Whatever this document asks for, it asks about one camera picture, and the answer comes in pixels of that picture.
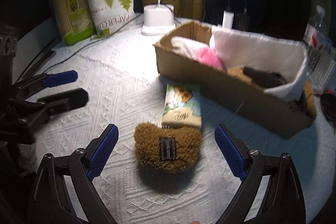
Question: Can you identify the white charger adapter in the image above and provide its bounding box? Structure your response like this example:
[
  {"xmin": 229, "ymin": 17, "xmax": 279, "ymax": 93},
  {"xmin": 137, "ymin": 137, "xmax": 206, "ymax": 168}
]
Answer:
[{"xmin": 222, "ymin": 11, "xmax": 234, "ymax": 29}]

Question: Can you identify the pink fuzzy pouch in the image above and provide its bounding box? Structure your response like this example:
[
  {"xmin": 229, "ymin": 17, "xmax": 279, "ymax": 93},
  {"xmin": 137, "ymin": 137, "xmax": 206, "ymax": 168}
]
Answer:
[{"xmin": 171, "ymin": 36, "xmax": 226, "ymax": 71}]

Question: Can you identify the cardboard box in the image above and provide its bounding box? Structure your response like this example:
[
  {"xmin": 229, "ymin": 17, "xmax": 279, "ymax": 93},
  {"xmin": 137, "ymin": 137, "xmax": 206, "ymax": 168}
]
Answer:
[{"xmin": 154, "ymin": 22, "xmax": 317, "ymax": 139}]

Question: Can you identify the green package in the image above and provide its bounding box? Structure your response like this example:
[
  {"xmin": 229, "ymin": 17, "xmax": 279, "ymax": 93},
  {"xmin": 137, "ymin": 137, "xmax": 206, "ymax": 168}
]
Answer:
[{"xmin": 51, "ymin": 0, "xmax": 96, "ymax": 46}]

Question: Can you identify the black cable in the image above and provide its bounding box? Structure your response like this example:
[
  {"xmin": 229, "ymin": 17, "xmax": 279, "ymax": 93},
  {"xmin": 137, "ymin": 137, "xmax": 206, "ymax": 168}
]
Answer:
[{"xmin": 15, "ymin": 0, "xmax": 237, "ymax": 77}]

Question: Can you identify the brown fuzzy pouch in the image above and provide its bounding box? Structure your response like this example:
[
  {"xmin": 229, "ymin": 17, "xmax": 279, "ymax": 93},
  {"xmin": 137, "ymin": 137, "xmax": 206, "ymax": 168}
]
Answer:
[{"xmin": 134, "ymin": 122, "xmax": 202, "ymax": 173}]

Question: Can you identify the white paper towel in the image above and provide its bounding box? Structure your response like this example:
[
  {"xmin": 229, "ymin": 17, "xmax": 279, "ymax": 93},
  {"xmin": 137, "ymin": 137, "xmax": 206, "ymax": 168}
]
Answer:
[{"xmin": 209, "ymin": 26, "xmax": 308, "ymax": 102}]

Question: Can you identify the black round dish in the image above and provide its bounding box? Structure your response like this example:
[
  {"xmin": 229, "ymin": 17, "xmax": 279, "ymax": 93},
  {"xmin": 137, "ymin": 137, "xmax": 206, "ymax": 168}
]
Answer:
[{"xmin": 320, "ymin": 90, "xmax": 336, "ymax": 123}]

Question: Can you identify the clear water bottle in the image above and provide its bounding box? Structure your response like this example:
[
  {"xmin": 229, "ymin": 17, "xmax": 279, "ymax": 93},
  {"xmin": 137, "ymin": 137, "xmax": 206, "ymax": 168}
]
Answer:
[{"xmin": 303, "ymin": 5, "xmax": 326, "ymax": 70}]

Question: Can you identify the cookie tissue pack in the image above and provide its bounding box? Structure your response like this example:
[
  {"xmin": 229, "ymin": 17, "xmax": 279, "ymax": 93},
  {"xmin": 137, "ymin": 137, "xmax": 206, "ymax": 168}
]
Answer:
[{"xmin": 162, "ymin": 84, "xmax": 202, "ymax": 129}]

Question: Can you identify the paper cup package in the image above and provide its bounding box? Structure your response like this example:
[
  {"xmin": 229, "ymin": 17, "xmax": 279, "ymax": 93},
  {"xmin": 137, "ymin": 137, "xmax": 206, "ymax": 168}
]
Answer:
[{"xmin": 88, "ymin": 0, "xmax": 135, "ymax": 36}]

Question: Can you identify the white plastic basket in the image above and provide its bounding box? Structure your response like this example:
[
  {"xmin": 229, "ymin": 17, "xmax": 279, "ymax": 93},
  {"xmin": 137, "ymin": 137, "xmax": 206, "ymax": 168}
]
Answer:
[{"xmin": 312, "ymin": 49, "xmax": 336, "ymax": 91}]

